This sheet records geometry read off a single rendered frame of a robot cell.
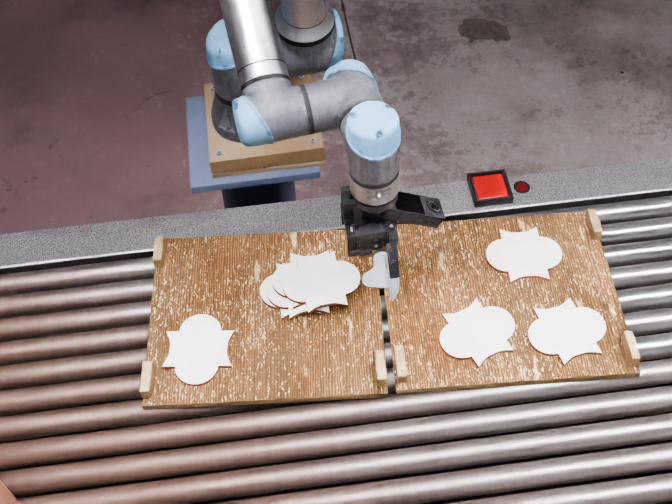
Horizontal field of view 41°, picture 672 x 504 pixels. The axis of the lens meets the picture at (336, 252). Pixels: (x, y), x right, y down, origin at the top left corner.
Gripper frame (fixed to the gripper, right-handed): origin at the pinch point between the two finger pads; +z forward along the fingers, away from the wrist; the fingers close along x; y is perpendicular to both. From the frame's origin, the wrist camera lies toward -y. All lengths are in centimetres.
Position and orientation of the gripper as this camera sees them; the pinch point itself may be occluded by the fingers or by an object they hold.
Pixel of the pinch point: (388, 264)
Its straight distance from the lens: 153.8
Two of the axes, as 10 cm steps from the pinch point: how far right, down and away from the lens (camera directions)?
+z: 0.5, 6.0, 8.0
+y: -9.9, 1.5, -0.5
